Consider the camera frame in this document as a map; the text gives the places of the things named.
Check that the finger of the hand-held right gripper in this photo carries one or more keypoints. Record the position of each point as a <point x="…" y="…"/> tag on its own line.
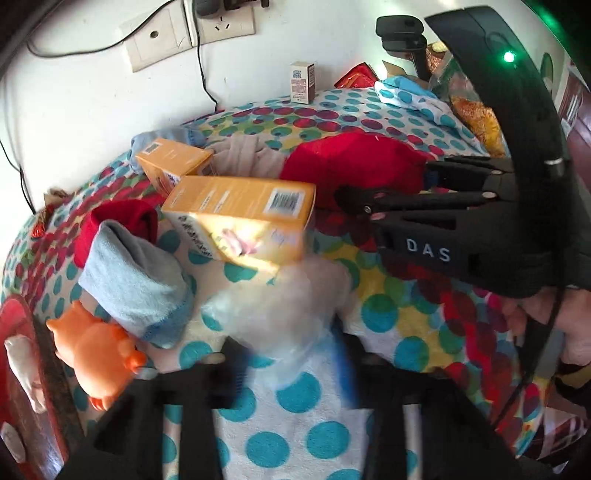
<point x="466" y="170"/>
<point x="415" y="201"/>

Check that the person's right hand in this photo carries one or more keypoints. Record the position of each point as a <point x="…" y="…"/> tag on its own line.
<point x="577" y="332"/>

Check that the large orange box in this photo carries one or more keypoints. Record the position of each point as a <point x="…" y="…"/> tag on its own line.
<point x="231" y="198"/>

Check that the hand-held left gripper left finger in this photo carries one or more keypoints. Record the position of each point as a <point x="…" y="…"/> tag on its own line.
<point x="233" y="369"/>

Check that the black charger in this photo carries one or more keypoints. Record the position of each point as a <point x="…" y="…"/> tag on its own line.
<point x="207" y="5"/>

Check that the white sock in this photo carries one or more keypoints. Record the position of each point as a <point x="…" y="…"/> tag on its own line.
<point x="23" y="364"/>
<point x="11" y="441"/>

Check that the red snack packet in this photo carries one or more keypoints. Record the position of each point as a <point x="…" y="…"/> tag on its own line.
<point x="355" y="77"/>

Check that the white wall socket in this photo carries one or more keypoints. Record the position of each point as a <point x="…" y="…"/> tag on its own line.
<point x="154" y="39"/>

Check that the pale pink sock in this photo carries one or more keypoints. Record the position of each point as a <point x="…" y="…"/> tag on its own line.
<point x="249" y="157"/>

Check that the cardboard box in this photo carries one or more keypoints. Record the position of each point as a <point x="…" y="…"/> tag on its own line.
<point x="397" y="69"/>

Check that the large red sock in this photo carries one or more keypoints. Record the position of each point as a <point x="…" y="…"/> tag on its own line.
<point x="346" y="161"/>

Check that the clear bag of snacks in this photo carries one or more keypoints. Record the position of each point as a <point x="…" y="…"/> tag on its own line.
<point x="475" y="115"/>

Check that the small red sock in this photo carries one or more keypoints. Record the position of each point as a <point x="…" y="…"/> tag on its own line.
<point x="134" y="217"/>

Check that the white and brown box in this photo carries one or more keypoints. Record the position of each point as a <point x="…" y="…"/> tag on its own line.
<point x="302" y="81"/>

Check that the red tray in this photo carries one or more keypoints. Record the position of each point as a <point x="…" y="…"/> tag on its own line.
<point x="53" y="383"/>

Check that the black clamp stand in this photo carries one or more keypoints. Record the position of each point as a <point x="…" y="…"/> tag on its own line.
<point x="401" y="34"/>

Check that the colourful dotted blanket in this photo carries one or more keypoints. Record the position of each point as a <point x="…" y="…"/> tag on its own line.
<point x="392" y="314"/>

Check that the small orange box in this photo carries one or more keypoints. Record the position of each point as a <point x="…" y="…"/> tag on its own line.
<point x="175" y="157"/>

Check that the clear plastic bag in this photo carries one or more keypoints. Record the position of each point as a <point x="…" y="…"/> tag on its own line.
<point x="286" y="304"/>

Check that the orange toy animal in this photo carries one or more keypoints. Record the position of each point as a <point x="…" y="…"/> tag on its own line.
<point x="92" y="350"/>

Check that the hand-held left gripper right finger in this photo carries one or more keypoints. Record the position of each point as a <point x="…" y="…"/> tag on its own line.
<point x="347" y="376"/>

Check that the black plug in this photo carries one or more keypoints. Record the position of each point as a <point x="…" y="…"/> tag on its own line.
<point x="244" y="3"/>

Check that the wall power socket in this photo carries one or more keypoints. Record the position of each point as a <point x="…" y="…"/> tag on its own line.
<point x="226" y="27"/>

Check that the blue dotted white cloth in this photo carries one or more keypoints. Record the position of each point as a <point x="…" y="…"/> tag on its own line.
<point x="415" y="99"/>

